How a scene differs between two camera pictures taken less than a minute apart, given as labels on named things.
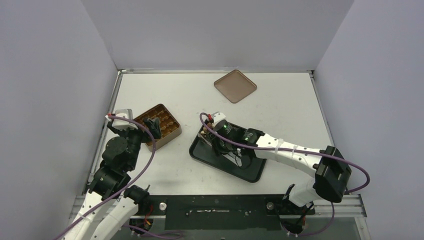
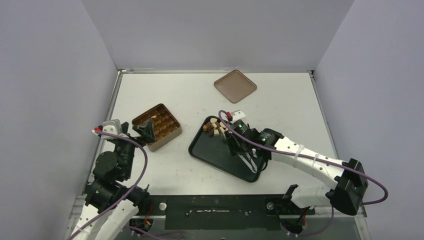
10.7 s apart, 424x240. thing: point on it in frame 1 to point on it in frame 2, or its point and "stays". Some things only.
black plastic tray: x=253 y=165 stays
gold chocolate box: x=170 y=127 stays
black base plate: x=221 y=211 stays
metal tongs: x=201 y=137 to x=254 y=168
